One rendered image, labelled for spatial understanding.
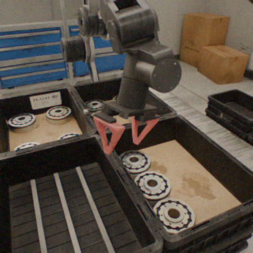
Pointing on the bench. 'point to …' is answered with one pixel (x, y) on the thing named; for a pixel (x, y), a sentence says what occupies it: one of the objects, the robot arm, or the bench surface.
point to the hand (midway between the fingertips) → (122, 144)
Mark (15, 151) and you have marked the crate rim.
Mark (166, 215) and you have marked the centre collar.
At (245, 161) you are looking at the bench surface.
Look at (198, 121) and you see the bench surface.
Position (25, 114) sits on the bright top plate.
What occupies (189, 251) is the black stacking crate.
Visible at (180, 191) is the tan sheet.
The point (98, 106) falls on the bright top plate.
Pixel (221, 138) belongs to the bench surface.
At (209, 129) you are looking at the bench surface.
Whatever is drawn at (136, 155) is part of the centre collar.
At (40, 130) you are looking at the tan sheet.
